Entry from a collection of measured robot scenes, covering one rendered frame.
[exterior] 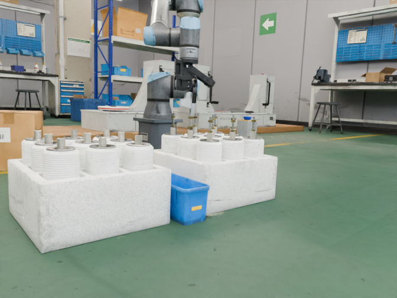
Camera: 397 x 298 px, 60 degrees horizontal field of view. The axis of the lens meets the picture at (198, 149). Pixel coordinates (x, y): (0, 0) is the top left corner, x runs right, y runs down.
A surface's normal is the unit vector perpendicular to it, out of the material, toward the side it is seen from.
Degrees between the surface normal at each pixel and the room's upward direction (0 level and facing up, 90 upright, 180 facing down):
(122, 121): 90
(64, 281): 0
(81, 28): 90
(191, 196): 92
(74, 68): 90
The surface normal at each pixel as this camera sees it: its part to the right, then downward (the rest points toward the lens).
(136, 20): 0.70, 0.31
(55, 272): 0.04, -0.99
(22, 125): 0.26, 0.15
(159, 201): 0.63, 0.13
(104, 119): -0.73, 0.07
